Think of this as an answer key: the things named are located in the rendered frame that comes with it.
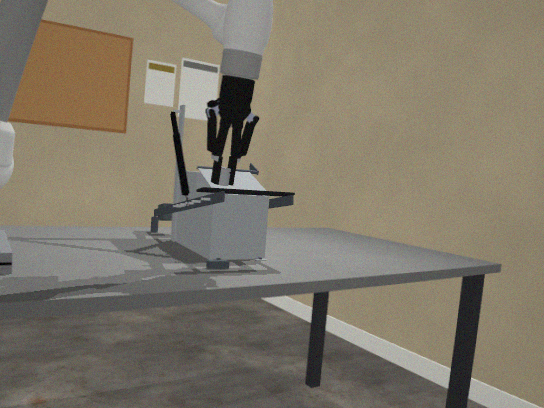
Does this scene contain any light grey cylinder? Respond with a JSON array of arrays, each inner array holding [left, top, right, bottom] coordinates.
[[219, 167, 231, 186]]

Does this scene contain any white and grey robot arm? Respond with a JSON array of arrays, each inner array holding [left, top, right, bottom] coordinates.
[[0, 0, 273, 189]]

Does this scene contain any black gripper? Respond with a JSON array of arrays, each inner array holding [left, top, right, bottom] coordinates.
[[205, 75, 259, 186]]

